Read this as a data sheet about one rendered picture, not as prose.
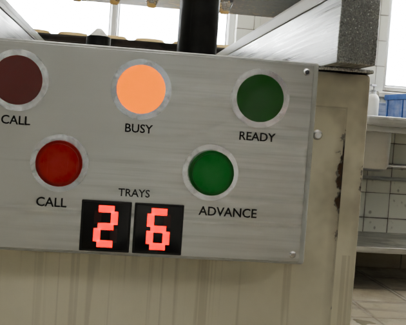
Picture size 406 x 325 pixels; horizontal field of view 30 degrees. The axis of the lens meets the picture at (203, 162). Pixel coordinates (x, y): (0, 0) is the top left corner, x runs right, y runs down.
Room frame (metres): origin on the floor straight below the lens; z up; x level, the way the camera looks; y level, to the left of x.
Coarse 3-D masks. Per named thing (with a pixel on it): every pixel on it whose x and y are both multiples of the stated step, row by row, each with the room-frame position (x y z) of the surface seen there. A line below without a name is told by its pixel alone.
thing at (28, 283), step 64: (192, 0) 0.59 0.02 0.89; (320, 128) 0.55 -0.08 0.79; (320, 192) 0.55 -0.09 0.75; (0, 256) 0.52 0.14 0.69; (64, 256) 0.52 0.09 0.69; (128, 256) 0.53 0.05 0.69; (320, 256) 0.55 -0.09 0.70; (0, 320) 0.52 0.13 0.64; (64, 320) 0.53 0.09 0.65; (128, 320) 0.53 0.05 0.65; (192, 320) 0.54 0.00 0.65; (256, 320) 0.54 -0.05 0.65; (320, 320) 0.55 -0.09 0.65
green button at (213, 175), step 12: (204, 156) 0.50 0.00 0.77; (216, 156) 0.50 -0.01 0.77; (192, 168) 0.50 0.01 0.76; (204, 168) 0.50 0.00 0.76; (216, 168) 0.50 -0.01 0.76; (228, 168) 0.50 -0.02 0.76; (192, 180) 0.50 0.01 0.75; (204, 180) 0.50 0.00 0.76; (216, 180) 0.50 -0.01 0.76; (228, 180) 0.50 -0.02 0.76; (204, 192) 0.50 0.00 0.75; (216, 192) 0.50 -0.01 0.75
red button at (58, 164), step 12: (48, 144) 0.49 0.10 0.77; (60, 144) 0.48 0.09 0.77; (72, 144) 0.49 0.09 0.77; (48, 156) 0.48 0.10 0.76; (60, 156) 0.48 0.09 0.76; (72, 156) 0.49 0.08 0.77; (36, 168) 0.48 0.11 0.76; (48, 168) 0.48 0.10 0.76; (60, 168) 0.48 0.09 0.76; (72, 168) 0.49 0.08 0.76; (48, 180) 0.48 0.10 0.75; (60, 180) 0.48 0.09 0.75; (72, 180) 0.49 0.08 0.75
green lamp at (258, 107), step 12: (252, 84) 0.51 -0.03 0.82; (264, 84) 0.51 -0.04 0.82; (276, 84) 0.51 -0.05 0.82; (240, 96) 0.50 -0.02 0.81; (252, 96) 0.51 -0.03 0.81; (264, 96) 0.51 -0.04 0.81; (276, 96) 0.51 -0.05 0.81; (240, 108) 0.51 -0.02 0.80; (252, 108) 0.51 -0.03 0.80; (264, 108) 0.51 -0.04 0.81; (276, 108) 0.51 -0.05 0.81; (252, 120) 0.51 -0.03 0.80; (264, 120) 0.51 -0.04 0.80
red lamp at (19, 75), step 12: (12, 60) 0.49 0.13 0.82; (24, 60) 0.49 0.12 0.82; (0, 72) 0.49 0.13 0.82; (12, 72) 0.49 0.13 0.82; (24, 72) 0.49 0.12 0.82; (36, 72) 0.49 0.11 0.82; (0, 84) 0.49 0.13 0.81; (12, 84) 0.49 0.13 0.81; (24, 84) 0.49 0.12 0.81; (36, 84) 0.49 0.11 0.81; (0, 96) 0.49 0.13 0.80; (12, 96) 0.49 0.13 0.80; (24, 96) 0.49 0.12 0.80; (36, 96) 0.49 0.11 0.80
